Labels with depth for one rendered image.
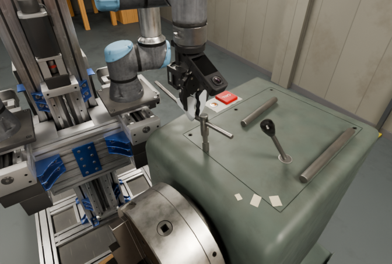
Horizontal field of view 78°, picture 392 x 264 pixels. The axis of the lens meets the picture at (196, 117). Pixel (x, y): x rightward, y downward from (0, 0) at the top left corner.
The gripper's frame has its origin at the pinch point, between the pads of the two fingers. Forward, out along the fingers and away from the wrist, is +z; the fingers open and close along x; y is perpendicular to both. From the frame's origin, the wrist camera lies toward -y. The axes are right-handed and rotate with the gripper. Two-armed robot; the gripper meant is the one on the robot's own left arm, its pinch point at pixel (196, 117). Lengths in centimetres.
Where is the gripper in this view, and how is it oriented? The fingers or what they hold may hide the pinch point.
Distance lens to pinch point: 66.2
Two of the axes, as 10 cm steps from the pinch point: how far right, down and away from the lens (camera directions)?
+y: -6.5, -4.5, 6.1
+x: -7.6, 3.9, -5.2
